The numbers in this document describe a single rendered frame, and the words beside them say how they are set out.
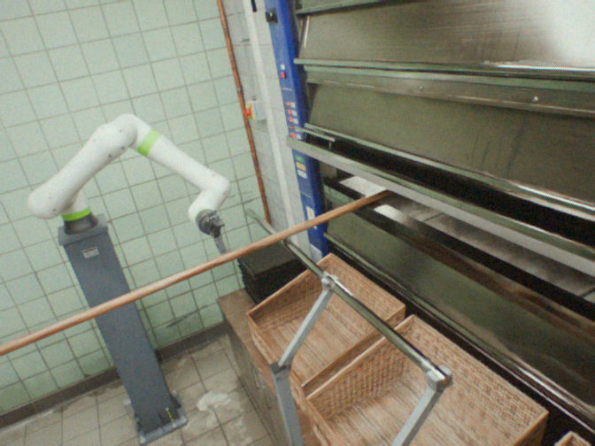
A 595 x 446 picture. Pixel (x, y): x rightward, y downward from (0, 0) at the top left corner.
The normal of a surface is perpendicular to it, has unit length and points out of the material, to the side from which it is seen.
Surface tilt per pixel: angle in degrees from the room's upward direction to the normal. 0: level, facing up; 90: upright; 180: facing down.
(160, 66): 90
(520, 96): 90
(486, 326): 70
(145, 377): 90
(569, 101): 90
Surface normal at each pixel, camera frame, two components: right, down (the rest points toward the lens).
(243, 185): 0.43, 0.31
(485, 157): -0.89, 0.00
